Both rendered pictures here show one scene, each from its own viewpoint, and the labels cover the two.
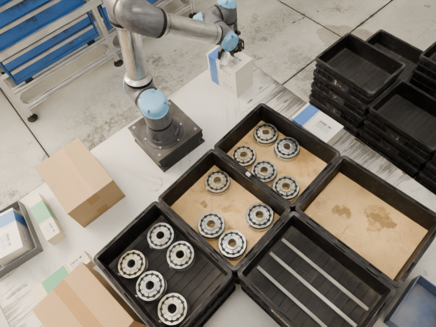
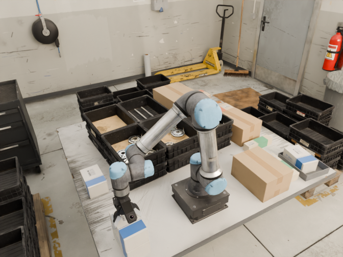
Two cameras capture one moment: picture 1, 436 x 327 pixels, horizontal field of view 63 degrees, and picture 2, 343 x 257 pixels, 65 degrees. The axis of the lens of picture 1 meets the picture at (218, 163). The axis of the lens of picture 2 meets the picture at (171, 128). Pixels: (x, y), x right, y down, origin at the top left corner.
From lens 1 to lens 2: 2.21 m
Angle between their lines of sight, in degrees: 89
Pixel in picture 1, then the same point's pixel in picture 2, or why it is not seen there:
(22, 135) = not seen: outside the picture
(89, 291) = (236, 122)
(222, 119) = (153, 209)
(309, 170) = (118, 147)
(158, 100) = (195, 155)
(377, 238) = (108, 124)
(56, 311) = (250, 119)
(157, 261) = not seen: hidden behind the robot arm
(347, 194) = not seen: hidden behind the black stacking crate
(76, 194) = (255, 152)
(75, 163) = (262, 167)
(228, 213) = (168, 138)
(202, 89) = (162, 242)
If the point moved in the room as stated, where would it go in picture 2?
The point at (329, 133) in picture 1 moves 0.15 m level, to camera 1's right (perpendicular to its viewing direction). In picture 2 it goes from (90, 168) to (68, 168)
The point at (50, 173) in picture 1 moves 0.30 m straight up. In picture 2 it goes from (278, 164) to (288, 123)
